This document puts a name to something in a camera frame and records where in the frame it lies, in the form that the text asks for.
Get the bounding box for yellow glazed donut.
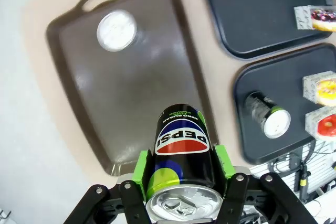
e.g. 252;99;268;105
316;79;336;107

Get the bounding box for black cable with plug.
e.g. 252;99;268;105
269;140;317;201

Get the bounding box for pink donut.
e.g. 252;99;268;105
293;5;336;30

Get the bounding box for red glazed donut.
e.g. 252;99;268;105
316;114;336;138

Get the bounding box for brown plastic handled tray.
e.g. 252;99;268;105
46;0;220;177

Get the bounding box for chocolate sprinkled donut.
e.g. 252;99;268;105
310;8;336;32

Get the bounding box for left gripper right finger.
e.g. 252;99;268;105
214;144;319;224

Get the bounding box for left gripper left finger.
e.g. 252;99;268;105
62;149;152;224

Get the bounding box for black square serving tray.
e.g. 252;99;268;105
233;42;336;166
198;0;335;60

